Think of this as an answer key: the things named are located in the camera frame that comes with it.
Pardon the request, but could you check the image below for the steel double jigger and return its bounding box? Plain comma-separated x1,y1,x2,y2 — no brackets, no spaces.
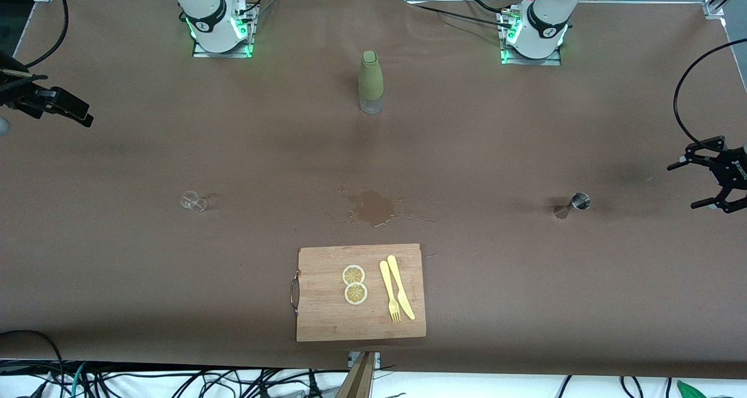
553,192,591,219

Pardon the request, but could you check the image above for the small clear glass beaker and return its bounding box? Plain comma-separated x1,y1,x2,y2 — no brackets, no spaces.
180,191,209,213

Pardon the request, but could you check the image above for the brown table cover sheet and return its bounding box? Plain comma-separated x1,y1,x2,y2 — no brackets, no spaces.
0,0,747,381

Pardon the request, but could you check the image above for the glass bottle with green sleeve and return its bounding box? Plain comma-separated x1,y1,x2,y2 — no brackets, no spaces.
358,50,385,115

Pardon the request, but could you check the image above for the yellow plastic knife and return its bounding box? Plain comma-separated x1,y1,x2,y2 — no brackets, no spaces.
387,255,416,320

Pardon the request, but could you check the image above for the yellow plastic fork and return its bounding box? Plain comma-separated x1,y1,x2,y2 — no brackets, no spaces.
379,260,402,323

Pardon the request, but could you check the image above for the wooden beam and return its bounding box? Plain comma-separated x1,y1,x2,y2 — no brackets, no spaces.
336,351,377,398

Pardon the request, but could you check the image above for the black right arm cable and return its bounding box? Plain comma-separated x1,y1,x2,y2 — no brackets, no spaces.
11,0,70,70

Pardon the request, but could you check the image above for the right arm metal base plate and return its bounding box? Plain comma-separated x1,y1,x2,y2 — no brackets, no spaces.
193,4,256,58

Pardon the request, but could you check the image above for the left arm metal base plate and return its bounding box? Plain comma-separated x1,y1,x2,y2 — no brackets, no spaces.
499,10,562,66

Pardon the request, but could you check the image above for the black looped floor cable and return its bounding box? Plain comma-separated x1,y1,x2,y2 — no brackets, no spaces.
0,330,66,398

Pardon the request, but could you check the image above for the teal floor cable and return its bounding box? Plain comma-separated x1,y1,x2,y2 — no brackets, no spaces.
69,362,88,398

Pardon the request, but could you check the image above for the black base power cable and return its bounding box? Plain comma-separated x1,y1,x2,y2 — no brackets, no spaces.
403,0,526,34

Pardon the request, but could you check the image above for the wooden cutting board with handle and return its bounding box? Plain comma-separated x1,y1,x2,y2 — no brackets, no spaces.
291,244,427,343

